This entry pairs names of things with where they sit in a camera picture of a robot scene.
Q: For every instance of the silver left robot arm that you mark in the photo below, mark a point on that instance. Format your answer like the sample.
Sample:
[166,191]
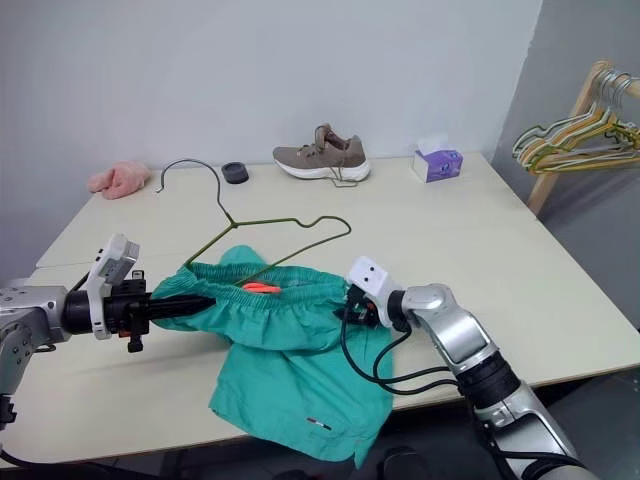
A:
[25,315]

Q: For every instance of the wooden clothes rack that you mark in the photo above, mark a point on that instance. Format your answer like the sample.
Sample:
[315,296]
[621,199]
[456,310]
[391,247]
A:
[550,182]

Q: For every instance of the dark rounded shape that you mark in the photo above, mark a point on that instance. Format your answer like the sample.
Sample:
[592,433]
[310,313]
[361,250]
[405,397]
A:
[402,465]

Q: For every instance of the brown sneaker white sole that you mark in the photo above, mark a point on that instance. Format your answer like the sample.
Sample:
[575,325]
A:
[320,157]

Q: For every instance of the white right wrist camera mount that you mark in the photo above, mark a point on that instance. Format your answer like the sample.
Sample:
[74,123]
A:
[370,280]

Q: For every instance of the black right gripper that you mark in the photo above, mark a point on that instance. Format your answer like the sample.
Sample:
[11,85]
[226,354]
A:
[359,307]

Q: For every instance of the pink fluffy cloth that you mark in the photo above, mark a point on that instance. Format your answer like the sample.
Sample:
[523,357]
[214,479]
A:
[120,180]

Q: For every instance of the green shorts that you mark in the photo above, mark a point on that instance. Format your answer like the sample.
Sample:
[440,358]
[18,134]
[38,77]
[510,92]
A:
[295,370]

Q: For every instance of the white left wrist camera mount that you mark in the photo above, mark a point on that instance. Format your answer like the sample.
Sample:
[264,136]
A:
[112,260]

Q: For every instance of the black round dish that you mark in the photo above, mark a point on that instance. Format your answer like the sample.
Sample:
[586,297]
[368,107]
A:
[235,172]

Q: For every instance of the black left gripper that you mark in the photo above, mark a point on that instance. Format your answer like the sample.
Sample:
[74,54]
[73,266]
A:
[125,312]

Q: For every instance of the purple tissue pack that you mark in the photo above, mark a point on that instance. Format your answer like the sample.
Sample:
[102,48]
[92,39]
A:
[440,165]

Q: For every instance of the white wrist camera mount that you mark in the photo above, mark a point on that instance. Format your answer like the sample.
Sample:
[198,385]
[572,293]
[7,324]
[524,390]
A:
[370,280]
[112,260]

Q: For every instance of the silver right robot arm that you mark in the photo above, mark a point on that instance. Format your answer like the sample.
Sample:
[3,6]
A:
[470,345]

